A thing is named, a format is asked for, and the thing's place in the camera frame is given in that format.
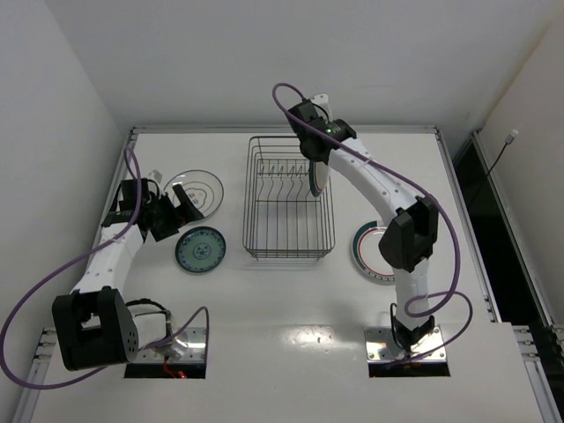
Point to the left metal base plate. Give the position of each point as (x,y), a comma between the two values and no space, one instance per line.
(194,339)

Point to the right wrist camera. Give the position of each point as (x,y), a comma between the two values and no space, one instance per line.
(322,101)

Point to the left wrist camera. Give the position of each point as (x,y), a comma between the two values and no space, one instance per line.
(155,175)

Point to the blue floral green plate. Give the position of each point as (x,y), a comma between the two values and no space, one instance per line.
(200,250)

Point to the green red rimmed plate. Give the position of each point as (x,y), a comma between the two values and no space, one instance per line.
(367,256)
(318,177)

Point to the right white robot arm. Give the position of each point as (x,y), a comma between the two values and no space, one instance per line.
(411,221)

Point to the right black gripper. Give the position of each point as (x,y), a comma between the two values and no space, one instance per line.
(315,152)

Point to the grey wire dish rack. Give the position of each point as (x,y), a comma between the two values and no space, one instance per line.
(281,218)

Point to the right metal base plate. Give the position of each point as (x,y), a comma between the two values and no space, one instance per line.
(381,348)

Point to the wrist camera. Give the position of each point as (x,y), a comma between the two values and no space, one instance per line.
(322,101)
(155,175)

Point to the metal base plate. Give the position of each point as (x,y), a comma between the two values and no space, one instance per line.
(194,339)
(381,348)

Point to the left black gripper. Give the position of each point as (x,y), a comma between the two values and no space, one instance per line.
(166,218)

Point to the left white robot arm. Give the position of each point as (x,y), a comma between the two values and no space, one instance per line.
(94,326)

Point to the black wall cable white plug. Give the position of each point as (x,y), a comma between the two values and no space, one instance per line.
(509,139)

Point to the white plate green line rim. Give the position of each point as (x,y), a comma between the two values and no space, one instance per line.
(203,188)

